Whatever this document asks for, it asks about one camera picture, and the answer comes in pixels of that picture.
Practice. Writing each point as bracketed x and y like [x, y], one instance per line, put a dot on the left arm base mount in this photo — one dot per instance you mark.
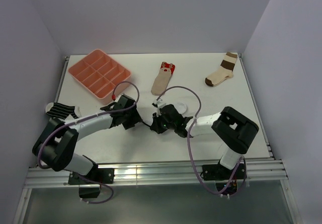
[91, 185]

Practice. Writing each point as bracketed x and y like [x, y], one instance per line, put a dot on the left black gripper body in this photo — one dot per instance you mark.
[131, 118]

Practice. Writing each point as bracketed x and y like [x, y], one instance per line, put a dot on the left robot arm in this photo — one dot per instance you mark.
[56, 144]

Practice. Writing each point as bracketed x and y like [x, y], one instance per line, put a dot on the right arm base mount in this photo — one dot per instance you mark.
[217, 172]

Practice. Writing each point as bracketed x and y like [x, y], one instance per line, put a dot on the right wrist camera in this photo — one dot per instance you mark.
[158, 104]

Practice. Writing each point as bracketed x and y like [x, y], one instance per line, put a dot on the black white striped ankle sock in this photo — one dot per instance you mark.
[62, 111]

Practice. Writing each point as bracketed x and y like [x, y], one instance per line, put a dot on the cream brown striped sock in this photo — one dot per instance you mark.
[224, 71]

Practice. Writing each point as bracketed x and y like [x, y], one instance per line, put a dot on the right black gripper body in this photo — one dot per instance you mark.
[162, 125]

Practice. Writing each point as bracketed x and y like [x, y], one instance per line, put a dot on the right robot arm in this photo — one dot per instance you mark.
[233, 128]

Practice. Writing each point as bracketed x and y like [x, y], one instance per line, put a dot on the aluminium table front rail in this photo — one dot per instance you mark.
[154, 174]

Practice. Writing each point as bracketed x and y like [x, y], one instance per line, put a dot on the pink compartment organizer tray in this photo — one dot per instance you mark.
[101, 75]

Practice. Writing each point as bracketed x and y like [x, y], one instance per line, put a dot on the white sock with black stripes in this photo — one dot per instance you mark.
[180, 107]

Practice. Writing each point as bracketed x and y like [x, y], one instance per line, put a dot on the beige reindeer sock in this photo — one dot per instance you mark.
[162, 79]

